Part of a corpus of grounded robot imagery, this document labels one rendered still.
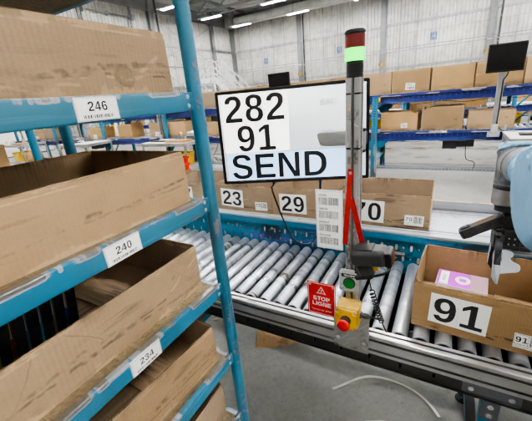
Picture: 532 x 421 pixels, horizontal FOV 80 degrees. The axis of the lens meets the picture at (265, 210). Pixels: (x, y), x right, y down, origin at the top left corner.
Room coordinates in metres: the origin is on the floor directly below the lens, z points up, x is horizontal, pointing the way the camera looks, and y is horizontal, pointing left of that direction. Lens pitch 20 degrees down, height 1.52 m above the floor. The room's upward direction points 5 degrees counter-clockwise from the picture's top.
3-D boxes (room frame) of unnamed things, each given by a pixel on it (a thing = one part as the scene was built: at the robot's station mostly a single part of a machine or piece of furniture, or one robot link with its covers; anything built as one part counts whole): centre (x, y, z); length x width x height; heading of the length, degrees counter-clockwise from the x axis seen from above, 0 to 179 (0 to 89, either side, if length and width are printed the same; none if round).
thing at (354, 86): (0.89, -0.26, 1.11); 0.12 x 0.05 x 0.88; 60
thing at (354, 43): (0.89, -0.27, 1.62); 0.05 x 0.05 x 0.06
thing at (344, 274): (0.86, -0.25, 0.95); 0.07 x 0.03 x 0.07; 60
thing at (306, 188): (1.73, -0.28, 0.96); 0.39 x 0.29 x 0.17; 59
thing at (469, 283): (0.99, -0.70, 0.79); 0.16 x 0.11 x 0.07; 54
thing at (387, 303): (1.08, -0.47, 0.72); 0.52 x 0.05 x 0.05; 150
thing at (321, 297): (0.90, -0.19, 0.85); 0.16 x 0.01 x 0.13; 60
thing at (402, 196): (1.52, -0.63, 0.97); 0.39 x 0.29 x 0.17; 60
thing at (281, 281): (1.32, -0.08, 0.72); 0.52 x 0.05 x 0.05; 150
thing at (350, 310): (0.82, -0.27, 0.84); 0.15 x 0.09 x 0.07; 60
